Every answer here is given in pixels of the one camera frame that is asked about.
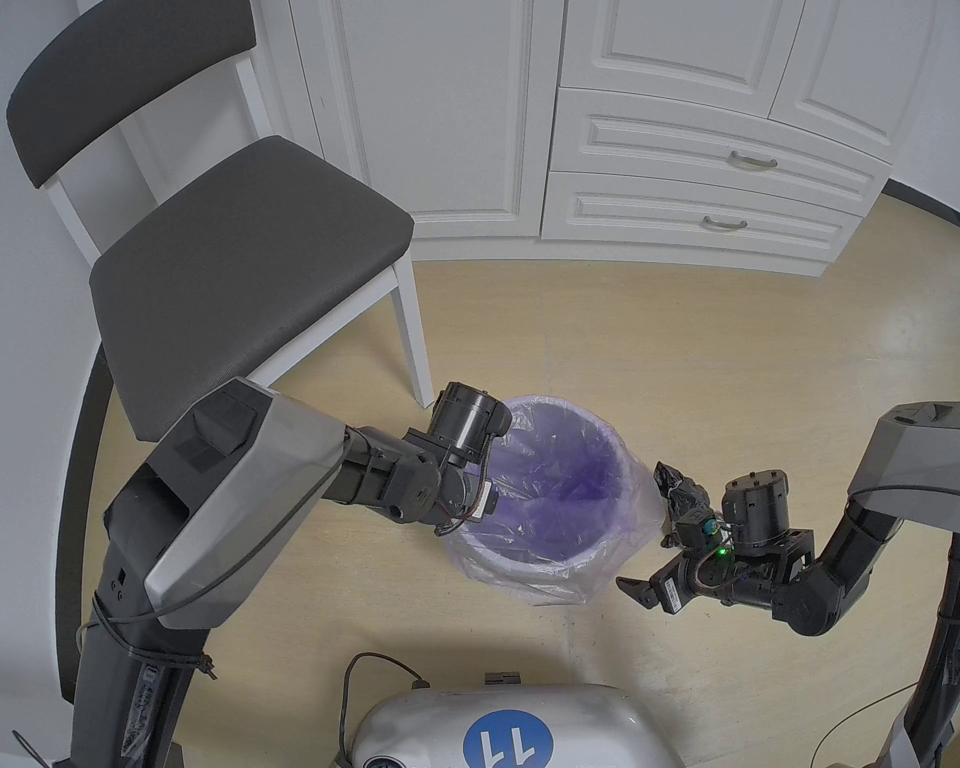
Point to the white wardrobe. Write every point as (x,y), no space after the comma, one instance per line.
(675,45)

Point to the purple plastic bag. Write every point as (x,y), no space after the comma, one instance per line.
(570,480)

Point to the crumpled black plastic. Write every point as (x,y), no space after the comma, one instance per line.
(675,484)

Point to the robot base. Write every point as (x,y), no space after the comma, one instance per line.
(525,720)

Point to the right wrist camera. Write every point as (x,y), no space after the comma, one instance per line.
(694,525)

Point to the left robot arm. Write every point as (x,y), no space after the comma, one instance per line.
(240,487)

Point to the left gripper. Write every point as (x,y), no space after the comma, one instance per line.
(484,501)

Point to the grey cushioned white chair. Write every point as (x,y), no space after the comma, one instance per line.
(225,285)

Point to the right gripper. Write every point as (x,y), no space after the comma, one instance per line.
(667,592)

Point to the white trash bin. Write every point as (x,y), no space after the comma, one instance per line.
(540,574)

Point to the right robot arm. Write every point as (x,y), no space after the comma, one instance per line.
(900,465)

